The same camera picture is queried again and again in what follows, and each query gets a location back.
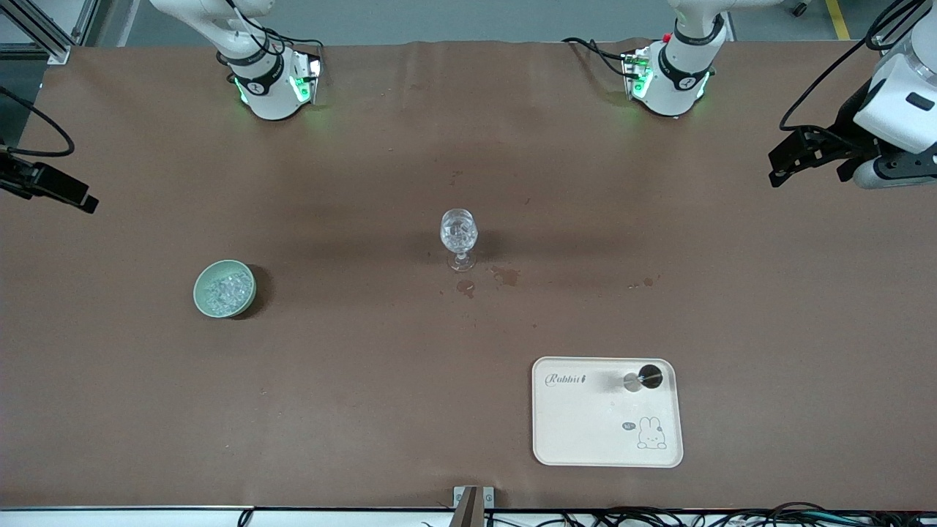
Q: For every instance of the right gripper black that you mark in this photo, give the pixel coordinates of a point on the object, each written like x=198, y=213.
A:
x=22, y=178

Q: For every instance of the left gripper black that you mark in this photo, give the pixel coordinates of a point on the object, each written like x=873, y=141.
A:
x=846, y=129

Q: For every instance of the clear ice cubes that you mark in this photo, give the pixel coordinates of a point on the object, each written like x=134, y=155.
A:
x=223, y=291

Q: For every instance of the steel double jigger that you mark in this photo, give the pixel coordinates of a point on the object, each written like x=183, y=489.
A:
x=632, y=381

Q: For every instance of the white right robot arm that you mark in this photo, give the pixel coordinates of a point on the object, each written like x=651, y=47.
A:
x=263, y=95

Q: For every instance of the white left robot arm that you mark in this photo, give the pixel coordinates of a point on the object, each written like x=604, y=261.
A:
x=681, y=88

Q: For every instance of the clear wine glass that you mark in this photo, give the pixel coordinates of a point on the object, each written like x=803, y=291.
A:
x=459, y=233

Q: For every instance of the green ceramic bowl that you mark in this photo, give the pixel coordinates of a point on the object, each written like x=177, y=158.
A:
x=249, y=293

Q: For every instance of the cream rabbit print tray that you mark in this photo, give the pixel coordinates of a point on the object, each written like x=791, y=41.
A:
x=585, y=432

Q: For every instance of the aluminium frame profile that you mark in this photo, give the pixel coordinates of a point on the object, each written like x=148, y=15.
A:
x=51, y=45

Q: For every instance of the metal table edge bracket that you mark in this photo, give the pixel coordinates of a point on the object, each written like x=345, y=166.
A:
x=473, y=505

